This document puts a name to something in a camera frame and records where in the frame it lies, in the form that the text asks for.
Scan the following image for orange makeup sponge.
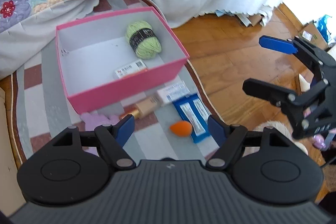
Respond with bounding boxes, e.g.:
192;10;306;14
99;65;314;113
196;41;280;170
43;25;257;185
169;121;193;138

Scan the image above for beige wooden cabinet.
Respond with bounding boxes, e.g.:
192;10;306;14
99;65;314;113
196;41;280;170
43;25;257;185
0;89;26;216

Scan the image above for purple plush toy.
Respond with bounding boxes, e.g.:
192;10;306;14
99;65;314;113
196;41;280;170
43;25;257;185
80;111;120;156

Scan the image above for brown cardboard box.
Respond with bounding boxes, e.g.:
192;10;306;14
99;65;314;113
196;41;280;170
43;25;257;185
298;22;329;50

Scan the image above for white soap packet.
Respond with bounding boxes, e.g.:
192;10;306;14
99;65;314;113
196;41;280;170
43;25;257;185
156;81;190;105

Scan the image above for green yarn ball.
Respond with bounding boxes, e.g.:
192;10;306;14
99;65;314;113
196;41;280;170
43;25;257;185
125;21;162;60

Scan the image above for person's right hand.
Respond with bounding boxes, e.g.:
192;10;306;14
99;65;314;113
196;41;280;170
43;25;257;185
303;103;335;151

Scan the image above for white fluffy slipper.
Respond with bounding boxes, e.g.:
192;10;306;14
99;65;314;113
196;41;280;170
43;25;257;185
243;120;309;158

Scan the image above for white bed skirt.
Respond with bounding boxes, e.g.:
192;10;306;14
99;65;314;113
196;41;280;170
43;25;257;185
1;0;335;77

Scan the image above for blue wet wipes pack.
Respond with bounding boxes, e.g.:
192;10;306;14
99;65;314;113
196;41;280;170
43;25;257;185
173;93;211;143

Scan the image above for checkered floor rug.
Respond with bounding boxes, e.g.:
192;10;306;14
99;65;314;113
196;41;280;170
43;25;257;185
14;0;219;162

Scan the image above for cardboard scraps under bed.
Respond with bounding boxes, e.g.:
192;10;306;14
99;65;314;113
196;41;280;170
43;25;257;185
214;5;273;27

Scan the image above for pink cardboard box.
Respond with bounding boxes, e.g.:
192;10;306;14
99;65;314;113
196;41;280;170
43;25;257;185
55;7;189;114

